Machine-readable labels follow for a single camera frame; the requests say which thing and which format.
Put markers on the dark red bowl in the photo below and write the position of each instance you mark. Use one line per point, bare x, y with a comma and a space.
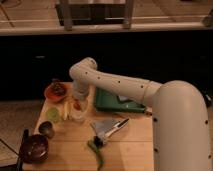
34, 149

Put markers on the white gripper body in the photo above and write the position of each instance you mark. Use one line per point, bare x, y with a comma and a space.
80, 90

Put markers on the dark pinecone object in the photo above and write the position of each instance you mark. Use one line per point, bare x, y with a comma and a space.
57, 87

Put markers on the orange plate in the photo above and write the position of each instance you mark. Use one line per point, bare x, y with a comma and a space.
51, 96

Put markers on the small dark metal cup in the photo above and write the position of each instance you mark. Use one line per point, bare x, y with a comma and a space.
46, 129

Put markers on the white paper cup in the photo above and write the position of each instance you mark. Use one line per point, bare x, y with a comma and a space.
79, 115

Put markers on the green tray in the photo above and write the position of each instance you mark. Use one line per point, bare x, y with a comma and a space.
108, 102

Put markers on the white card on tray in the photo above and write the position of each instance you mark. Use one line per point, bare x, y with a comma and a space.
123, 99

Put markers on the light green small plate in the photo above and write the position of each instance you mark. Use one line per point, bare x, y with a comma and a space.
53, 115

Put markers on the yellow banana piece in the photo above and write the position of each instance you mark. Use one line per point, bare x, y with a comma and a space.
65, 110

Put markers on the green chili pepper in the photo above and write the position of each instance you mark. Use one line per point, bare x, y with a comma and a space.
97, 152

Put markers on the red apple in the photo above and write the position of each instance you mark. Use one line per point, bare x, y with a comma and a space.
77, 106

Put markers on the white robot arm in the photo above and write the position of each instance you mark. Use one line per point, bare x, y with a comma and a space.
181, 135

